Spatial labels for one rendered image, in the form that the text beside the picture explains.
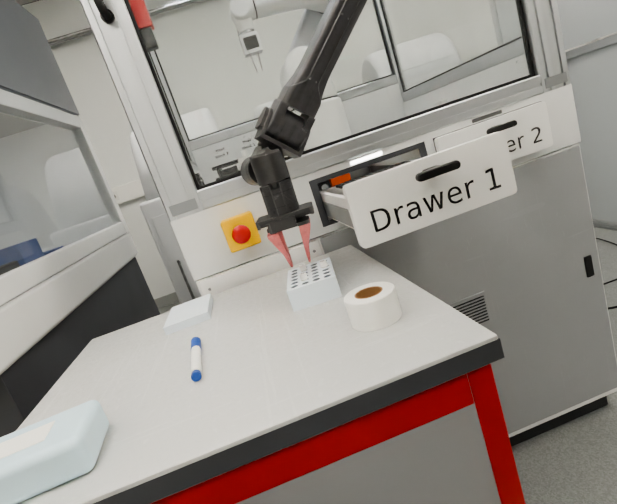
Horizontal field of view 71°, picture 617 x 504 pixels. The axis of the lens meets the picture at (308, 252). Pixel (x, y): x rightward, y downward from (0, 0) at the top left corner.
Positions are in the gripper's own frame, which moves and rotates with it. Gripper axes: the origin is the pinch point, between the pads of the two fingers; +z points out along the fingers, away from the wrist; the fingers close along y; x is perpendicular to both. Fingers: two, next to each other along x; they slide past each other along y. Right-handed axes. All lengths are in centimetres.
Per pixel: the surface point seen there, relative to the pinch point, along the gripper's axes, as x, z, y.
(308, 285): 9.0, 2.2, -0.9
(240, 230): -14.2, -6.2, 11.4
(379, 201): 5.4, -6.9, -15.8
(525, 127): -32, -7, -59
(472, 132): -30, -10, -46
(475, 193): 2.6, -3.0, -32.1
